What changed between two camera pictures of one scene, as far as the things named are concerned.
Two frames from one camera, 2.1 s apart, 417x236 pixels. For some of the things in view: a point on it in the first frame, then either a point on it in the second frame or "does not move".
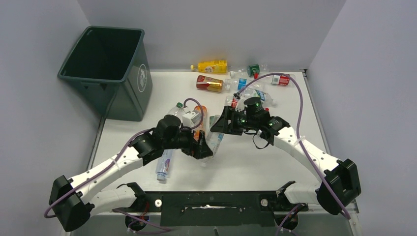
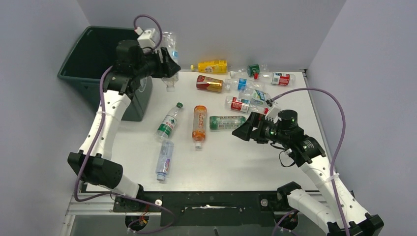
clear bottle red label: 281,79 does not move
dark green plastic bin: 111,67 does not move
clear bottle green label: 251,70 does not move
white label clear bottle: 214,139 -> 170,42
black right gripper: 223,126 -> 245,132
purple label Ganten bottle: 163,164 does not move
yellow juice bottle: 213,66 does not move
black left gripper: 198,150 -> 167,68
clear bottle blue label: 238,84 does not move
